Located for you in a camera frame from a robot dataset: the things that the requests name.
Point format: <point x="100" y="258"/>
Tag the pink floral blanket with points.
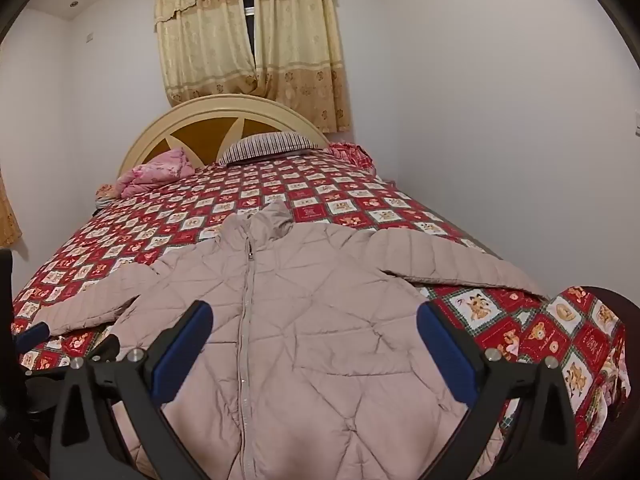
<point x="150" y="172"/>

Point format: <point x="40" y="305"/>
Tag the white wall switch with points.
<point x="637" y="125"/>

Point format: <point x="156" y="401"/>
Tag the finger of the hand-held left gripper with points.
<point x="32" y="337"/>
<point x="106" y="347"/>

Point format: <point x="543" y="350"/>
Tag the beige floral curtain panel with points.
<point x="205" y="35"/>
<point x="300" y="45"/>

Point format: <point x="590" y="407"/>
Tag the yellow lace curtain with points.
<point x="7" y="215"/>

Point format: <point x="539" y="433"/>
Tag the dark window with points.
<point x="248" y="35"/>

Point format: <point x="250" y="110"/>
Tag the small floral pillow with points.
<point x="106" y="191"/>

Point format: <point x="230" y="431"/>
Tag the red ruffled cloth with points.
<point x="350" y="152"/>

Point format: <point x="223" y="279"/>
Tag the red printed bedspread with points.
<point x="320" y="195"/>

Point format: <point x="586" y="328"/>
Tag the beige quilted puffer jacket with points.
<point x="310" y="310"/>

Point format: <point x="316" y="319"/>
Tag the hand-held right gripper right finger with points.
<point x="447" y="355"/>

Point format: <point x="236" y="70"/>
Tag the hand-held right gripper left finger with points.
<point x="182" y="350"/>

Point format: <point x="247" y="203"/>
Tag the cream wooden headboard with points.
<point x="200" y="135"/>

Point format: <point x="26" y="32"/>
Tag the striped pillow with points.
<point x="270" y="146"/>

